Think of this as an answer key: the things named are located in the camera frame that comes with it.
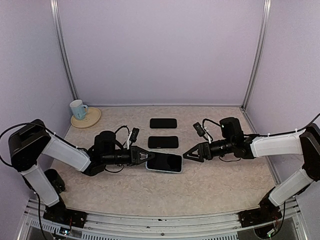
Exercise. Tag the front aluminium rail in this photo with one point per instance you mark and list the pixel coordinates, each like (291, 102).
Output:
(107, 226)

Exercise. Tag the right aluminium frame post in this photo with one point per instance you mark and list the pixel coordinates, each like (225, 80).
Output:
(258, 54)

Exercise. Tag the light blue mug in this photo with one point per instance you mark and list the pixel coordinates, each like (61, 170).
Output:
(78, 109)

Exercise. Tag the black cylinder cup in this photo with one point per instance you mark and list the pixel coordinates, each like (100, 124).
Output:
(55, 180)

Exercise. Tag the beige round plate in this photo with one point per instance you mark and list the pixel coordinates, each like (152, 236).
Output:
(91, 118)

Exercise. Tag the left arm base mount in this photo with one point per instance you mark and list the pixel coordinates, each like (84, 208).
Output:
(59, 213)

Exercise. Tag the light blue phone case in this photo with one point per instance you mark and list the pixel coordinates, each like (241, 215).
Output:
(181, 170)

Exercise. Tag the aluminium frame post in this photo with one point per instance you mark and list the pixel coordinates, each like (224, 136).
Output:
(54, 5)
(258, 54)

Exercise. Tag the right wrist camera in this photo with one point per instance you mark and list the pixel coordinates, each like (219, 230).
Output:
(202, 132)

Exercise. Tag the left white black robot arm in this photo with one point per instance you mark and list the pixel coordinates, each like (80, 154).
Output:
(33, 139)

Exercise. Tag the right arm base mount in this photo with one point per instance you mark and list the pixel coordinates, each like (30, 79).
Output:
(266, 212)

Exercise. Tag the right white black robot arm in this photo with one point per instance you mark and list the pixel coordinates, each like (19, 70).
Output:
(304, 141)

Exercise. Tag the left aluminium frame post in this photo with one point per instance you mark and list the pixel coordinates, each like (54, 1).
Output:
(54, 5)

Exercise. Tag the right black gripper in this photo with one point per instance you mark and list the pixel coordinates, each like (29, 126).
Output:
(206, 152)

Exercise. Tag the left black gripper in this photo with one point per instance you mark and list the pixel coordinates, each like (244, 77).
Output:
(135, 155)

